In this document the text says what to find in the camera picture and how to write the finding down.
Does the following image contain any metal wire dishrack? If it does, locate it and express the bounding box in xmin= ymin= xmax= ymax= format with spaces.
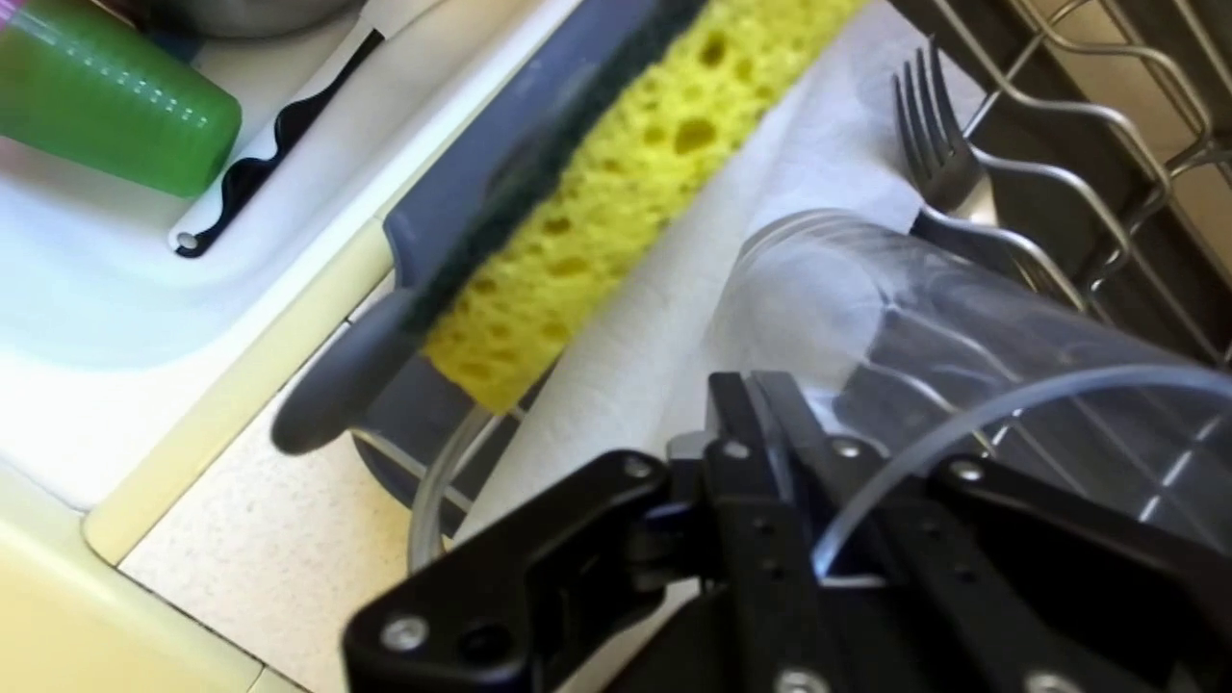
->
xmin=405 ymin=0 xmax=1232 ymax=577

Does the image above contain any silver metal fork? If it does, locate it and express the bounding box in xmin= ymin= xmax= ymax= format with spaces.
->
xmin=888 ymin=41 xmax=1096 ymax=317

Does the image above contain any steel kettle with black handle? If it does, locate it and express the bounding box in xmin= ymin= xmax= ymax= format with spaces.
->
xmin=135 ymin=0 xmax=373 ymax=41

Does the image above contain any white utensil with black wave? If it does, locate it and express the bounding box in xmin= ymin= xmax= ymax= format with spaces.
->
xmin=167 ymin=0 xmax=450 ymax=262

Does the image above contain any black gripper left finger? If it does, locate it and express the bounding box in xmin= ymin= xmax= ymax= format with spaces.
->
xmin=340 ymin=369 xmax=855 ymax=693

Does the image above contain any green plastic cup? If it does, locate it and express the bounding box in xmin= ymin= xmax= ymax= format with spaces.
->
xmin=0 ymin=0 xmax=245 ymax=201

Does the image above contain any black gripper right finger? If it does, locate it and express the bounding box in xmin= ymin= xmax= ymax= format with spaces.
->
xmin=765 ymin=380 xmax=1232 ymax=693

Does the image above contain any dish rack with dishes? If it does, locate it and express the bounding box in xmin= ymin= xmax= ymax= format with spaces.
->
xmin=267 ymin=0 xmax=724 ymax=542

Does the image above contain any clear glass cup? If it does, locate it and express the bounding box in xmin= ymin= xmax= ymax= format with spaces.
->
xmin=708 ymin=208 xmax=1232 ymax=583

